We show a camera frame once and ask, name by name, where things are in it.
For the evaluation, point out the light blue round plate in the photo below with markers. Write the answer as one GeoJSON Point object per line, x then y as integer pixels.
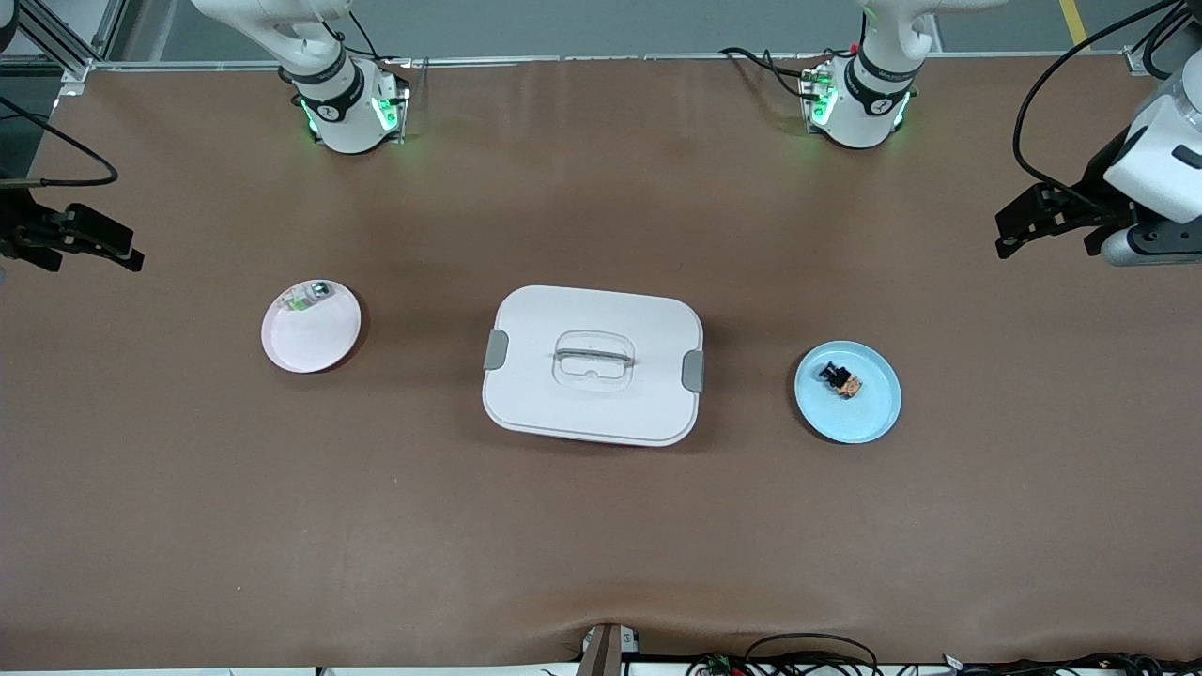
{"type": "Point", "coordinates": [864, 413]}

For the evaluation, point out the metal table corner bracket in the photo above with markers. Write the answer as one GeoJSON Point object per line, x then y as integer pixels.
{"type": "Point", "coordinates": [1136, 61]}

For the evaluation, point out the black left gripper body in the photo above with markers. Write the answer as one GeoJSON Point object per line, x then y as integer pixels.
{"type": "Point", "coordinates": [1096, 177]}

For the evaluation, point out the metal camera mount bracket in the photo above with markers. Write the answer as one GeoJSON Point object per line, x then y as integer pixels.
{"type": "Point", "coordinates": [606, 652]}

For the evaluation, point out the orange and black switch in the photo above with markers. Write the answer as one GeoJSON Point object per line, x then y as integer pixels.
{"type": "Point", "coordinates": [840, 380]}

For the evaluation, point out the white lidded storage box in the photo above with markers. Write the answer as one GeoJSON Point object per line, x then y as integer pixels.
{"type": "Point", "coordinates": [592, 404]}

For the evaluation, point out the green and grey switch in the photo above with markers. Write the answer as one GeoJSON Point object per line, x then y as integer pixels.
{"type": "Point", "coordinates": [302, 300]}

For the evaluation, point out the pink round plate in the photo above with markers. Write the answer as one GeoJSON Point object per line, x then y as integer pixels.
{"type": "Point", "coordinates": [310, 338]}

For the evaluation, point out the aluminium frame profile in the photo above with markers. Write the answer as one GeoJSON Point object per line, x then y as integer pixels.
{"type": "Point", "coordinates": [70, 61]}

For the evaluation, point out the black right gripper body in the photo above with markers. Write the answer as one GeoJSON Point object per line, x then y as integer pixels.
{"type": "Point", "coordinates": [21, 232]}

